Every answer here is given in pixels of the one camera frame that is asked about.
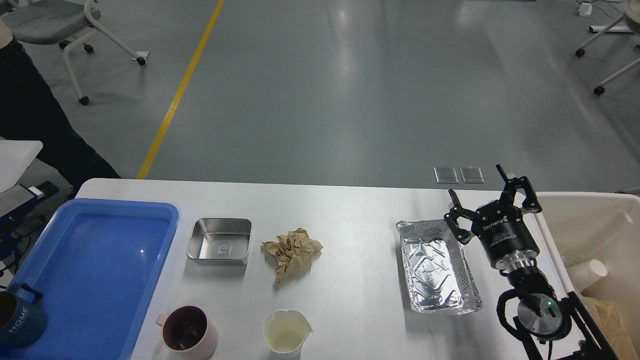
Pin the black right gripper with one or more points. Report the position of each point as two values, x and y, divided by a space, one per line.
499 224

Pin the square steel tray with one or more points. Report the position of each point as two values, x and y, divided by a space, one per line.
220 241

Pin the white side table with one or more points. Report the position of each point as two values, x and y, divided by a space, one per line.
15 157

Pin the aluminium foil container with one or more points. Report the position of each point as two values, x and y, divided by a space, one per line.
438 277

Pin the dark blue mug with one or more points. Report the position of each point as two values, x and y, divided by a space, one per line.
22 322

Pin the grey office chair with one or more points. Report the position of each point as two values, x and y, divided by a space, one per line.
64 23

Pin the pink mug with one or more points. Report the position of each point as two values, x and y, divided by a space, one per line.
189 333

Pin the floor outlet plate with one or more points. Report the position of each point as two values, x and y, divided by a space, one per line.
446 175
472 175

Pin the person in dark trousers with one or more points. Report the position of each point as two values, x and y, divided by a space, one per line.
30 112

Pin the white paper cup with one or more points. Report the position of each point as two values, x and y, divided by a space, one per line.
586 274

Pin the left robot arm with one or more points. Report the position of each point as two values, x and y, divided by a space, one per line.
15 204

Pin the left floor outlet plate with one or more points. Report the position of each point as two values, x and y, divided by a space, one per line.
446 175

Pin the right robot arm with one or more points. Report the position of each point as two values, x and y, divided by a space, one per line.
530 311

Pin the brown paper bag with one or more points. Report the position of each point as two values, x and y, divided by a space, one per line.
609 319

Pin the blue plastic tray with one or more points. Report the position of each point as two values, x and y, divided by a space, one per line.
97 264

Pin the right floor outlet plate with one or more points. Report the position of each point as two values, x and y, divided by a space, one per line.
472 175

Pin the crumpled brown paper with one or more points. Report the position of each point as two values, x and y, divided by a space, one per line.
294 252

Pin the beige waste bin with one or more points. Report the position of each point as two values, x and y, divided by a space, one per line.
603 227

